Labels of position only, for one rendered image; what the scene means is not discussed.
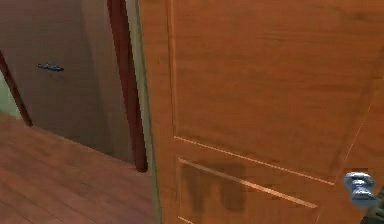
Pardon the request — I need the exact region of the orange wooden panel door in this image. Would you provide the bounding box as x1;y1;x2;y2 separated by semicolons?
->
137;0;384;224

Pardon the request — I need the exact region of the brown plain room door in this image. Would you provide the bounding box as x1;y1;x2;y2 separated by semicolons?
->
0;0;148;173

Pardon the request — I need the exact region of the silver round door knob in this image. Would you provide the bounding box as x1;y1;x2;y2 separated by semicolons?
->
343;171;379;210

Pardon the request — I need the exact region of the dark blue door handle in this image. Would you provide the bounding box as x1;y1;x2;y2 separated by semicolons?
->
37;62;65;73

